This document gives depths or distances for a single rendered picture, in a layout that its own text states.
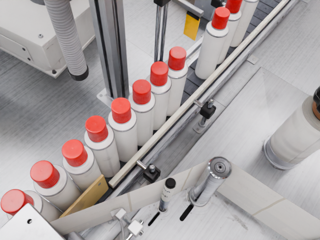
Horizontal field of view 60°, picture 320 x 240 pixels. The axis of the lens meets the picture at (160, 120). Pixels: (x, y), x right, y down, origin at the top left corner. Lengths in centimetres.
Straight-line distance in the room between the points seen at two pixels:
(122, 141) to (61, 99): 32
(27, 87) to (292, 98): 72
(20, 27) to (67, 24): 41
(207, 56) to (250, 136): 22
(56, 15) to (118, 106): 16
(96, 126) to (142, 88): 10
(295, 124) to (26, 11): 72
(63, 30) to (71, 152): 18
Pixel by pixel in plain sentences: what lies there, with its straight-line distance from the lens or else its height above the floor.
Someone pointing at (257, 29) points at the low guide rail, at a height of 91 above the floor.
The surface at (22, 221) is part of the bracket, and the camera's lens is 36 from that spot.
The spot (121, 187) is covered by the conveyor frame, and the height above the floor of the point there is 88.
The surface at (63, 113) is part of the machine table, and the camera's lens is 78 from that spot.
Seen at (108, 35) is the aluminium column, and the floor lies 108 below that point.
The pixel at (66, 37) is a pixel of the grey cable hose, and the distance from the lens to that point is 44.
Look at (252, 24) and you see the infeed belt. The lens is 96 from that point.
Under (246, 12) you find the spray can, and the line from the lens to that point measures 79.
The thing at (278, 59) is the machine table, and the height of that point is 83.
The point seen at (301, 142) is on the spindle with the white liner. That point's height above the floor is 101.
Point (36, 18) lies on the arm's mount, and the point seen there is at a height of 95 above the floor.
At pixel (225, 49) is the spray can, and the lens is 77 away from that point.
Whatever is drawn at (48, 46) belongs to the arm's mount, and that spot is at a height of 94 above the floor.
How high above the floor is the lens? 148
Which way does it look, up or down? 61 degrees down
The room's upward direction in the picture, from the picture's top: 7 degrees clockwise
